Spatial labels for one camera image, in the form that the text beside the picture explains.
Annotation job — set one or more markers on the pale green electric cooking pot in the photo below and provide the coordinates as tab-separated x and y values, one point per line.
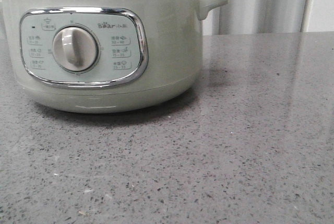
104	56

